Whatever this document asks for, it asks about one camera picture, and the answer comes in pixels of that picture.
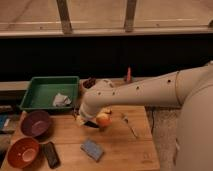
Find blue sponge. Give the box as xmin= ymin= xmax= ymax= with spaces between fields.
xmin=80 ymin=139 xmax=104 ymax=162

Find black brush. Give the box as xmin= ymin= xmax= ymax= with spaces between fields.
xmin=84 ymin=121 xmax=99 ymax=128

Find purple bowl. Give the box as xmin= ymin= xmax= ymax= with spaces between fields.
xmin=21 ymin=110 xmax=52 ymax=137

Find orange bowl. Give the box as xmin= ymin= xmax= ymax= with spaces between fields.
xmin=7 ymin=137 xmax=40 ymax=169

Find small utensil on table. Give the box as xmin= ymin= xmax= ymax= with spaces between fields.
xmin=122 ymin=113 xmax=139 ymax=139

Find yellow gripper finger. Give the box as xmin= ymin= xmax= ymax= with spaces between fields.
xmin=76 ymin=115 xmax=85 ymax=126

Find crumpled grey cloth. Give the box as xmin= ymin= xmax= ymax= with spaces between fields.
xmin=53 ymin=93 xmax=72 ymax=107

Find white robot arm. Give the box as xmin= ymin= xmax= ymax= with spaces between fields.
xmin=79 ymin=61 xmax=213 ymax=171

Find green plastic tray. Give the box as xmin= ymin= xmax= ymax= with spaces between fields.
xmin=20 ymin=76 xmax=79 ymax=111

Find white cup with dark contents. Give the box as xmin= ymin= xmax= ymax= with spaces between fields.
xmin=82 ymin=77 xmax=96 ymax=93

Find wooden clothespin pieces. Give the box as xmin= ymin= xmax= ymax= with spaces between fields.
xmin=102 ymin=108 xmax=112 ymax=114

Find black rectangular block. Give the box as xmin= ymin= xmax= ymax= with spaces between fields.
xmin=42 ymin=142 xmax=60 ymax=169

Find red handled tool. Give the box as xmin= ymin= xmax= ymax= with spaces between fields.
xmin=124 ymin=67 xmax=132 ymax=83

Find red yellow apple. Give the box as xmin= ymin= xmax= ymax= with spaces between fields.
xmin=96 ymin=113 xmax=111 ymax=127

